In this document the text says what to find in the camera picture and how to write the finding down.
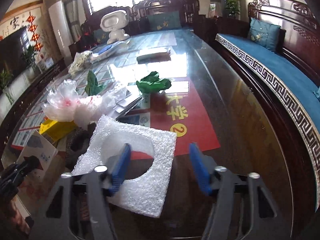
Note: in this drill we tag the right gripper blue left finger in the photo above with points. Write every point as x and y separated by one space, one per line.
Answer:
116 170

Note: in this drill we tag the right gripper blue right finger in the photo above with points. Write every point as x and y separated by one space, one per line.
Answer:
203 168

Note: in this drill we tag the white foam sheet with hole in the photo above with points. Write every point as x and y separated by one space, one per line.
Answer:
152 152

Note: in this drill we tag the grey white carton box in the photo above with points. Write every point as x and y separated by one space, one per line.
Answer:
38 146

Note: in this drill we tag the yellow carton box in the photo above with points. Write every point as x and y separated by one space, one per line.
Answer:
55 130

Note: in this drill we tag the clear plastic bag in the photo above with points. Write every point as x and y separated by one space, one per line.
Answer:
65 105

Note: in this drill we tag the green wrapper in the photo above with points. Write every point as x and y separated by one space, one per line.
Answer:
153 84

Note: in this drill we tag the green snack bag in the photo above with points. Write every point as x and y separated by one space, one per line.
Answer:
93 87

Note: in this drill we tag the white remote control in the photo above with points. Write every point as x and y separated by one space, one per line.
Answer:
154 55

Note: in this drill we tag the blue bench seat cushion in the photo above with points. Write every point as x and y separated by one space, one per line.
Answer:
292 86

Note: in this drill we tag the black television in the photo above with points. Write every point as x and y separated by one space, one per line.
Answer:
12 48

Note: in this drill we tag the red hanging decoration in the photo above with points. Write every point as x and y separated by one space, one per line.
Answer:
35 36

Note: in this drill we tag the white patterned snack bag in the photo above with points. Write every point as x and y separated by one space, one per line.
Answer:
79 62

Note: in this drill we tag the white wet wipes pack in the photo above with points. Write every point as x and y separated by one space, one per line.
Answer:
109 50

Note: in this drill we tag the teal embroidered cushion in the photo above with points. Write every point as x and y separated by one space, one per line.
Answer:
265 34

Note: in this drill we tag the carved wooden sofa bench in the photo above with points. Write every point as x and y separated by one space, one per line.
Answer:
282 48

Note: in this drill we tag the teal cushion on back sofa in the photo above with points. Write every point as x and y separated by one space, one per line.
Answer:
167 20

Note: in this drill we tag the carved wooden back sofa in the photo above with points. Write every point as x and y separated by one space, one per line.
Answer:
138 18

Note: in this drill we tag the potted green plant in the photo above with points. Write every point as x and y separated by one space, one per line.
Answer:
233 8

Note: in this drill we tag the white robot toy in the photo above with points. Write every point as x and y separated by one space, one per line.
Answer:
114 24

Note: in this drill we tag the white air conditioner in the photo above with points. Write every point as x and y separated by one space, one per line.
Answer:
61 28

